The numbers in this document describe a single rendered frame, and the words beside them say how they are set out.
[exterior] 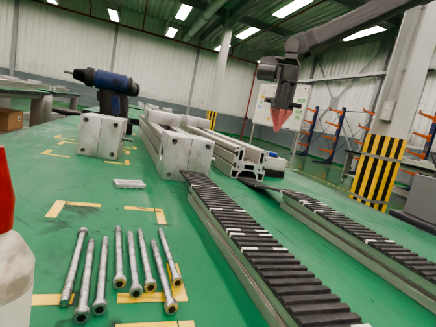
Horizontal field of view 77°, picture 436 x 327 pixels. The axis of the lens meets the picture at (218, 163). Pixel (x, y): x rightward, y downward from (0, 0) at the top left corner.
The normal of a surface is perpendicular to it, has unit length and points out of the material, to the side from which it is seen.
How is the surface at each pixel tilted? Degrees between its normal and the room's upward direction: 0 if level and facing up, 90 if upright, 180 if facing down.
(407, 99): 90
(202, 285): 0
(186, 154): 90
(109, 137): 90
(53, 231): 0
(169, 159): 90
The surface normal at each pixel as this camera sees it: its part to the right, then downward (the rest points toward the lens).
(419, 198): -0.94, -0.14
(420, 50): 0.29, 0.22
